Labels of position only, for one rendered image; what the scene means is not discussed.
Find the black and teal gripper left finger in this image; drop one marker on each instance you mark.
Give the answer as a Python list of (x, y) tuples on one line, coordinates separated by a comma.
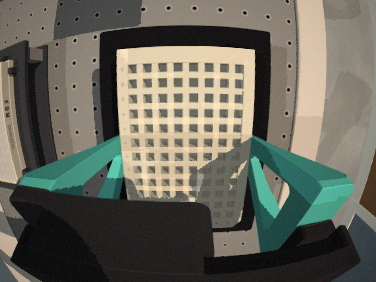
[(68, 175)]

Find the grey perforated base plate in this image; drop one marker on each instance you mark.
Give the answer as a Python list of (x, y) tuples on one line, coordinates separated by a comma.
[(71, 29)]

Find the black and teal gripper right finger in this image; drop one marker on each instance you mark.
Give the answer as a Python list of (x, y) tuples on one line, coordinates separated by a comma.
[(316, 192)]

